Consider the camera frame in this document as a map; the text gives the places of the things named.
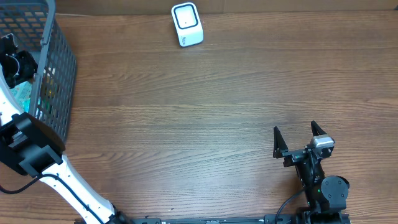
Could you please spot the teal white snack packet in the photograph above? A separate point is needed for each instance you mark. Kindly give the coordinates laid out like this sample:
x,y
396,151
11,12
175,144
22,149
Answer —
x,y
22,95

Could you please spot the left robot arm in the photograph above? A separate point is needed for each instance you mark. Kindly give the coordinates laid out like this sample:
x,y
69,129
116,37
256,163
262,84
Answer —
x,y
29,147

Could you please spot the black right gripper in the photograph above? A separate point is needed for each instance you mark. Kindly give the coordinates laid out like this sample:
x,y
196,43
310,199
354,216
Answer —
x,y
300,154

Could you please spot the white barcode scanner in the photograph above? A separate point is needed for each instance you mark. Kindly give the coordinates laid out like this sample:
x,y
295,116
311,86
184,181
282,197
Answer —
x,y
187,24

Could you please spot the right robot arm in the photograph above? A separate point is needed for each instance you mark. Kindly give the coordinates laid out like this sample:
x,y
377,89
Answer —
x,y
326,195

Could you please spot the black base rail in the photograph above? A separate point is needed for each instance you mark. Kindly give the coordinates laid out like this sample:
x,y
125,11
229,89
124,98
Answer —
x,y
214,220

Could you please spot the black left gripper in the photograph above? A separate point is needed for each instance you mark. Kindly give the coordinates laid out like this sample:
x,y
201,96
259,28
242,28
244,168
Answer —
x,y
31,68

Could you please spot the grey plastic mesh basket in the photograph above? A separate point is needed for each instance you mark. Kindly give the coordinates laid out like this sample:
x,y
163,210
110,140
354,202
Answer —
x,y
35,29

